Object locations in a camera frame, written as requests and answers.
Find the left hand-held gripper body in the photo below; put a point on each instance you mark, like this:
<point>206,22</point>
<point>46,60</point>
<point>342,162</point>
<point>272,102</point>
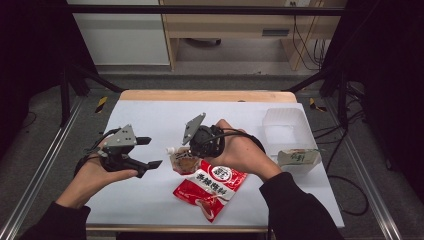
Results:
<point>121,140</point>

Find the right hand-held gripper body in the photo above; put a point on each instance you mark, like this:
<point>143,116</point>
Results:
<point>205,141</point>

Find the orange spout pouch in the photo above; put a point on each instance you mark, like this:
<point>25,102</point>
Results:
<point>183,163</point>

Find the red seasoning packet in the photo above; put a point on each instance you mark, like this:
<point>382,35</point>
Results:
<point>208,190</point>

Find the clear plastic container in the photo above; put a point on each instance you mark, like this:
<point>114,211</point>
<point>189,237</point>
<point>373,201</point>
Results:
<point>286,130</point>

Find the green and gold food packet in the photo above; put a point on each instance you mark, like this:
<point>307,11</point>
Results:
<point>298,157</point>

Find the person's right hand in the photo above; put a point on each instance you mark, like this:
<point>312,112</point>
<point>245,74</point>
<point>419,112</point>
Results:
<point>243,153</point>

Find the person's left hand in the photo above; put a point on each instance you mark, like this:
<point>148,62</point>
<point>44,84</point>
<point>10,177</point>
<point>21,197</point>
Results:
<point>90,181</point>

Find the white table sheet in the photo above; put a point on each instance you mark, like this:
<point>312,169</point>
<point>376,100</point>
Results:
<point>160,200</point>

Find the yellow and black tape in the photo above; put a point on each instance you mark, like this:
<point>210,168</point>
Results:
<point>101,104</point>
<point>315,105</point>

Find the white cabinet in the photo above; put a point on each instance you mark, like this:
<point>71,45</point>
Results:
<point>121,36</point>

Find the wooden desk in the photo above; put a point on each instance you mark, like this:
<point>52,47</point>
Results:
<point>233,28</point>

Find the black curtain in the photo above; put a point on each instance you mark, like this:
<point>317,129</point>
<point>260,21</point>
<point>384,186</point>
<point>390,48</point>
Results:
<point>390,83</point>
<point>30,66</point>

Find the black frame stand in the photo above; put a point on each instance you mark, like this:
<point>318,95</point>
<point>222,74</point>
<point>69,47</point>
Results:
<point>335,86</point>
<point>71,83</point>

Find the aluminium rail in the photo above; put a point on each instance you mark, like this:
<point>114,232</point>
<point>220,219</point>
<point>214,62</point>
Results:
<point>38,170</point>
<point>366,186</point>

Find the black horizontal frame bar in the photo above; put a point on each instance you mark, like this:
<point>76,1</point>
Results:
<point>200,10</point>

